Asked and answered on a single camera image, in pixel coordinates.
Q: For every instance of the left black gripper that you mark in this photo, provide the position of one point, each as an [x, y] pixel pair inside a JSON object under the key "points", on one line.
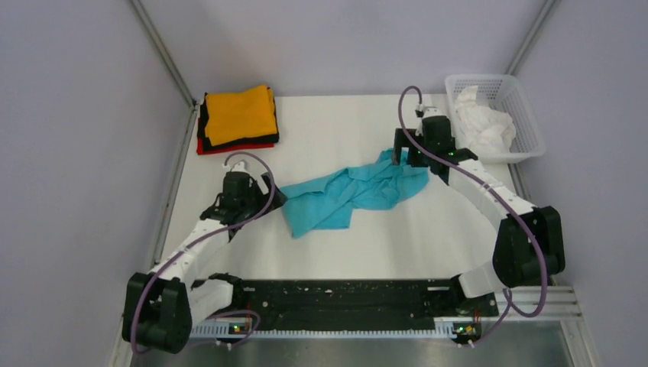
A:
{"points": [[279, 199]]}

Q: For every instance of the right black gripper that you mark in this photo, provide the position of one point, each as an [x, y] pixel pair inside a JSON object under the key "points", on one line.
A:
{"points": [[400, 142]]}

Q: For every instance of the teal polo shirt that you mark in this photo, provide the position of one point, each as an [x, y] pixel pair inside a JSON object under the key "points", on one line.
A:
{"points": [[328, 202]]}

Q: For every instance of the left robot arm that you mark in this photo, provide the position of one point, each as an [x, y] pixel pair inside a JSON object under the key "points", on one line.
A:
{"points": [[163, 305]]}

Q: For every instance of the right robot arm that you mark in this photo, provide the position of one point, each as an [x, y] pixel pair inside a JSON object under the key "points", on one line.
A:
{"points": [[529, 244]]}

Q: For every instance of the red folded shirt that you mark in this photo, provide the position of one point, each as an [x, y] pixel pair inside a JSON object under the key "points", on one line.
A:
{"points": [[204, 147]]}

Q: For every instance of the orange folded shirt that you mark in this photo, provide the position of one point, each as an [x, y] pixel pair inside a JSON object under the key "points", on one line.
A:
{"points": [[240, 115]]}

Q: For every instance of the white crumpled shirt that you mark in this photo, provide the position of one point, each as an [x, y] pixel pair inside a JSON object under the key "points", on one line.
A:
{"points": [[486, 130]]}

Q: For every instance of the white plastic basket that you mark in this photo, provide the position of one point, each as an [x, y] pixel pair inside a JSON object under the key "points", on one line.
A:
{"points": [[503, 93]]}

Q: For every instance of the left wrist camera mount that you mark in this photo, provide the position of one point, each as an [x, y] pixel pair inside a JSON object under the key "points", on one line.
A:
{"points": [[240, 167]]}

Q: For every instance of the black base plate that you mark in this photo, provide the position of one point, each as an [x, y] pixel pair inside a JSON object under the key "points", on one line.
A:
{"points": [[356, 305]]}

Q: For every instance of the white cable duct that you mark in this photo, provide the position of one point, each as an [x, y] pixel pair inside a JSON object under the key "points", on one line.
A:
{"points": [[222, 330]]}

